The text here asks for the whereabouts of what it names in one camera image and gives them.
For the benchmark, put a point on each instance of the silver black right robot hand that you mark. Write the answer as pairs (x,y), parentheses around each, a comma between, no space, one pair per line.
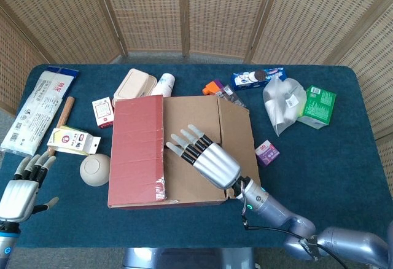
(215,164)

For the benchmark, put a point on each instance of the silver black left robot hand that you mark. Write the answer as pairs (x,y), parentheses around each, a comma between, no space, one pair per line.
(17,198)

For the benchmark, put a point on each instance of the red cardboard box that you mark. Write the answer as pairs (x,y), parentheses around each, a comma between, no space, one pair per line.
(135,146)

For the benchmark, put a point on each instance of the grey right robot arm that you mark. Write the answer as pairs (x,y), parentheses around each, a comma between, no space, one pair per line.
(276,212)

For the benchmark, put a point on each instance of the dark robot base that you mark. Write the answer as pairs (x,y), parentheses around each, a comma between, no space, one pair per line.
(184,258)

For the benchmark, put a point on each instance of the small purple box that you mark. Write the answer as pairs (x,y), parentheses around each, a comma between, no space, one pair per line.
(267,153)

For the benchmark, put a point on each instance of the clear brown snack pack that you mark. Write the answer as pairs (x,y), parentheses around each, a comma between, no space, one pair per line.
(230,94)

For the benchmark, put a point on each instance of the white yellow hang-tab box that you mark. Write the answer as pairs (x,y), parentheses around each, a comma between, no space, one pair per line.
(70,140)

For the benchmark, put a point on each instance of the beige round bowl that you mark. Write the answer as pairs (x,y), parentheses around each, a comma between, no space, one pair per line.
(93,169)

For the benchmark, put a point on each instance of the long white noodle package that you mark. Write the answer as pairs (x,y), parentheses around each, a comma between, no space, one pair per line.
(33,112)

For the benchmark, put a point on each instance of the clear bag of white cups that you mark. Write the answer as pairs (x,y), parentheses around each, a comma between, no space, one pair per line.
(284,103)

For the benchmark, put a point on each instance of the blue cookie package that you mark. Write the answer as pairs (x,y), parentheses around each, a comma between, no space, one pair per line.
(258,78)

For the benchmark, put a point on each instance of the wooden rolling pin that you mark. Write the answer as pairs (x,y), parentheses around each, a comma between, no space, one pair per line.
(66,112)

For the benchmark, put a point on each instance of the dark blue table cloth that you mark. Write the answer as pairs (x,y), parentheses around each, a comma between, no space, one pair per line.
(322,173)

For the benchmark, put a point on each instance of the beige lunch box container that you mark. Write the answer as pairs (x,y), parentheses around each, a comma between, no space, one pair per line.
(132,84)

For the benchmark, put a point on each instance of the green tissue pack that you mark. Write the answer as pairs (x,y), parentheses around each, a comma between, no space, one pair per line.
(319,106)

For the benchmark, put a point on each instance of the small white red box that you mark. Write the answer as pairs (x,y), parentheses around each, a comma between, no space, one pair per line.
(102,112)

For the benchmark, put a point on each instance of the wooden wicker folding screen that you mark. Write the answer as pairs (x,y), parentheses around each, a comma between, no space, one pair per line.
(153,11)

